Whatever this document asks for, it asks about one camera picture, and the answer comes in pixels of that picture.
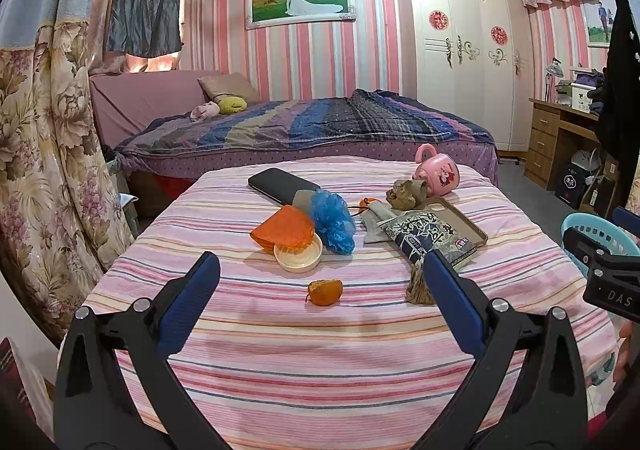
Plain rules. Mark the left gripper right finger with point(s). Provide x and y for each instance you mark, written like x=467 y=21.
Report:
x=526 y=387

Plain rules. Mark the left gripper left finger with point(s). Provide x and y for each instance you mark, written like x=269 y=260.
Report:
x=93 y=407

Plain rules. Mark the dark snack bag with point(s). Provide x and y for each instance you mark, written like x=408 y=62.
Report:
x=417 y=233

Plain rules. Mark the beige round lid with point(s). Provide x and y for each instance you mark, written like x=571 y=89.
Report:
x=302 y=260

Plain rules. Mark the orange paper piece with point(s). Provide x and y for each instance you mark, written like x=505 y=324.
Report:
x=287 y=228

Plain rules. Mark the blue mesh bath sponge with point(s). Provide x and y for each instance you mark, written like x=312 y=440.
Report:
x=333 y=222

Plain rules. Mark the light blue trash basket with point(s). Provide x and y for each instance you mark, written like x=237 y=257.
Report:
x=602 y=233

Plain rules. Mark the black bag under desk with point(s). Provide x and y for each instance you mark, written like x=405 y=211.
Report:
x=571 y=185

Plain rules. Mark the wooden desk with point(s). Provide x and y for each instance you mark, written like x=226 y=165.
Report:
x=561 y=135

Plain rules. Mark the floral curtain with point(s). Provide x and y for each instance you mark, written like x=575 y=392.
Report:
x=62 y=225

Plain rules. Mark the white box on desk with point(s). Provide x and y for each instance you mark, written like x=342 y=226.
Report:
x=580 y=97

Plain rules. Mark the brown phone case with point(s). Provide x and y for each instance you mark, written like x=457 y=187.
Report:
x=456 y=219

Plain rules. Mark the black hanging coat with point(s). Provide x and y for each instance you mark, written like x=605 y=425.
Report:
x=618 y=125

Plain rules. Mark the pink plastic cup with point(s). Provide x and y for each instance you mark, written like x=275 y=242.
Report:
x=437 y=170

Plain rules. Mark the pink striped bed sheet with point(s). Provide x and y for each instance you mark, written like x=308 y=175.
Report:
x=272 y=371

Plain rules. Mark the desk lamp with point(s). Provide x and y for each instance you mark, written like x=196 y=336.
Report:
x=552 y=73

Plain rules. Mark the black phone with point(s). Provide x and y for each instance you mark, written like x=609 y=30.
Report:
x=278 y=185

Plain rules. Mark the small framed photo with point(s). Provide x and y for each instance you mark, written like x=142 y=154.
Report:
x=599 y=17

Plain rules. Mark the white wardrobe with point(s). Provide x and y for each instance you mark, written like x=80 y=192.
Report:
x=474 y=58

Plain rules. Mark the pink sofa headboard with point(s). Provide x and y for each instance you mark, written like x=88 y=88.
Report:
x=125 y=104

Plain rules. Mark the pink plush toy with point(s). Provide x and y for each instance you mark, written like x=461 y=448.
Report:
x=205 y=111

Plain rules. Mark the striped plaid blanket bed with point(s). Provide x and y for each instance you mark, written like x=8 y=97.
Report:
x=380 y=125

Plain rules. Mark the yellow plush toy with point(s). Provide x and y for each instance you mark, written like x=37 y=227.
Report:
x=231 y=104

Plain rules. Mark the tan pillow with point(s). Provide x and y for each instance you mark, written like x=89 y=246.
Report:
x=229 y=85

